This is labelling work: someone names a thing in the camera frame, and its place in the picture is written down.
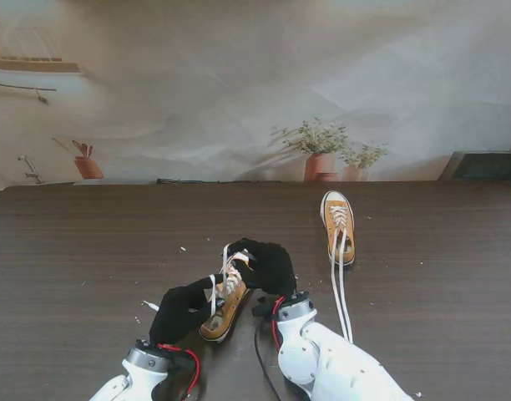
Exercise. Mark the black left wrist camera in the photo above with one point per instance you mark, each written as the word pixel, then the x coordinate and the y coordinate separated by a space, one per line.
pixel 182 362

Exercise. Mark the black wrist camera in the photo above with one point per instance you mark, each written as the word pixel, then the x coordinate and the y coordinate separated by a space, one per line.
pixel 182 362
pixel 261 309

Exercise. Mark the white shoelace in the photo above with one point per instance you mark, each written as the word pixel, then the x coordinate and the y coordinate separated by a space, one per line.
pixel 224 267
pixel 334 284

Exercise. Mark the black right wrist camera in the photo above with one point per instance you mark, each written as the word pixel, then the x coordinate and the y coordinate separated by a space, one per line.
pixel 261 309

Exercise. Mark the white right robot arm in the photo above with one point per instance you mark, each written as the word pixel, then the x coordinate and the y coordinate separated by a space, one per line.
pixel 322 359

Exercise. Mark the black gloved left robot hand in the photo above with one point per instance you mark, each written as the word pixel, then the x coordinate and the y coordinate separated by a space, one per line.
pixel 176 313

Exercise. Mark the yellow canvas sneaker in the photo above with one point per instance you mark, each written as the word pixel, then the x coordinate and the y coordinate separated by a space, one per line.
pixel 331 246
pixel 222 326

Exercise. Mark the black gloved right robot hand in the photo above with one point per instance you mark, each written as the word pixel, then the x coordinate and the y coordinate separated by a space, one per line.
pixel 272 267

